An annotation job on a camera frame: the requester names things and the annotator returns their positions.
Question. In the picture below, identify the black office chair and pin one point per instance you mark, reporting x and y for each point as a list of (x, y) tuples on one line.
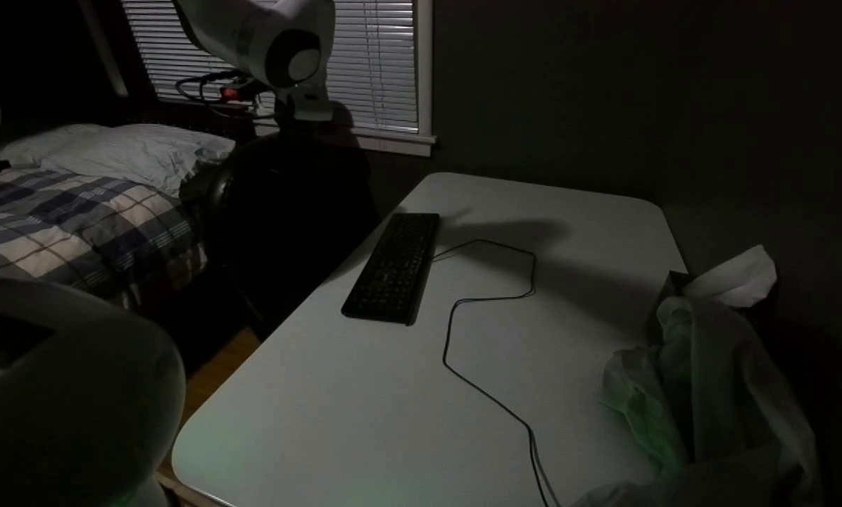
[(294, 216)]

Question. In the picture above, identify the black computer keyboard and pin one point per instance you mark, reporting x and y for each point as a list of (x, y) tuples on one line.
[(391, 269)]

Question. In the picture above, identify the white window blinds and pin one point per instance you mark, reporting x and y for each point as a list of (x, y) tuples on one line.
[(377, 65)]

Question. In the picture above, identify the white pillow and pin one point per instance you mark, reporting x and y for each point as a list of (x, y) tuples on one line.
[(128, 151)]

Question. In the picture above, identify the white tissue sheet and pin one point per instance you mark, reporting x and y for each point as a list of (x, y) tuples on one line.
[(732, 278)]

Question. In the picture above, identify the plaid bed blanket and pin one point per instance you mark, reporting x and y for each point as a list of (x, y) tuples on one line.
[(62, 230)]

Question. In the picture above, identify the white window frame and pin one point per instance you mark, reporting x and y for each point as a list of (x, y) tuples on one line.
[(426, 74)]

